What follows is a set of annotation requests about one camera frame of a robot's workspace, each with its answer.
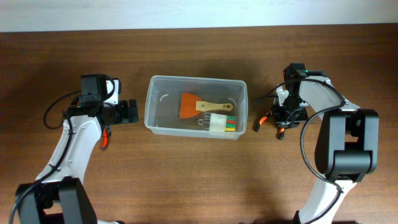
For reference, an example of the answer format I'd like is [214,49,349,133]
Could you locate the orange handled pliers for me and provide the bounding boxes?
[254,111,285,140]

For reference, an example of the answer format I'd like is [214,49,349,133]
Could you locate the orange scraper wooden handle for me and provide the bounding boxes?
[180,92,234,119]

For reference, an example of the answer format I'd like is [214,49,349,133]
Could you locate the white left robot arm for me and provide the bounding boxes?
[9,74,139,224]

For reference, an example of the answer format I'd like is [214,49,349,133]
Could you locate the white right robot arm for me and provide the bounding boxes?
[272,63,379,223]

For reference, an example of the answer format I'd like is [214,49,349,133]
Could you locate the clear plastic container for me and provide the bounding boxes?
[144,75,248,139]

